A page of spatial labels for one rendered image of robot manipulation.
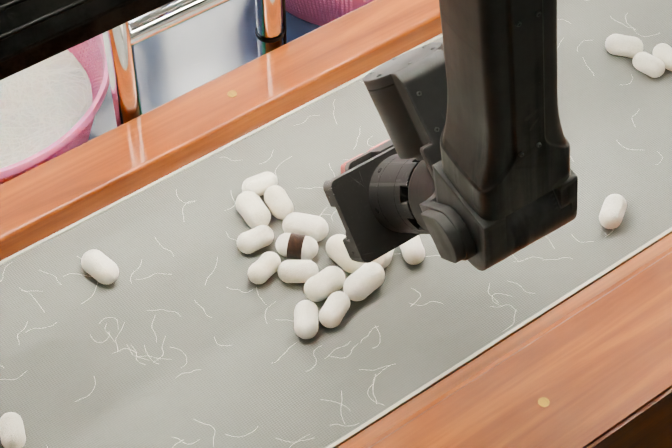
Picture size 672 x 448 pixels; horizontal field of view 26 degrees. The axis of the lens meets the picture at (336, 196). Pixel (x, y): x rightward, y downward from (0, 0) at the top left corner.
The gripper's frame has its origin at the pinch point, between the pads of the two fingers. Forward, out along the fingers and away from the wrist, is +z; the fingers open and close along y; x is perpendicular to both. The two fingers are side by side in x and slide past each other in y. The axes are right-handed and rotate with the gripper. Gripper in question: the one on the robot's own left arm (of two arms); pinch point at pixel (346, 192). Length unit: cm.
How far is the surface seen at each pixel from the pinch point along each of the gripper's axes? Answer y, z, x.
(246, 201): 4.2, 9.3, -1.3
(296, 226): 2.4, 6.0, 1.8
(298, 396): 11.1, -2.1, 11.4
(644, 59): -34.3, 4.5, 3.3
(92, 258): 17.4, 11.0, -2.6
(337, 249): 1.2, 3.0, 4.4
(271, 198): 2.2, 9.0, -0.6
